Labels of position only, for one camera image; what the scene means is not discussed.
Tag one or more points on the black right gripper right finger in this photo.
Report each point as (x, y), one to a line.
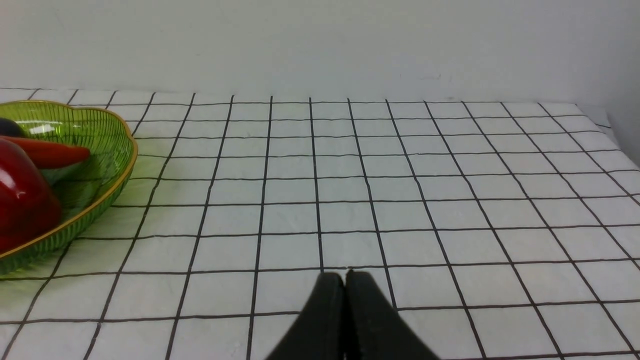
(375, 330)

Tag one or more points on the dark purple eggplant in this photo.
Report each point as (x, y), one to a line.
(10, 128)

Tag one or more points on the green glass plate gold rim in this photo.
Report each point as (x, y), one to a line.
(85, 191)

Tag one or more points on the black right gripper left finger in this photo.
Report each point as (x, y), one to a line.
(316, 332)

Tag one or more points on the red bell pepper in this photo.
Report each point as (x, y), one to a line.
(28, 206)

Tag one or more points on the white grid tablecloth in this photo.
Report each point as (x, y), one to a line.
(498, 230)

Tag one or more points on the orange carrot with green top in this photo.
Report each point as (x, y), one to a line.
(48, 154)

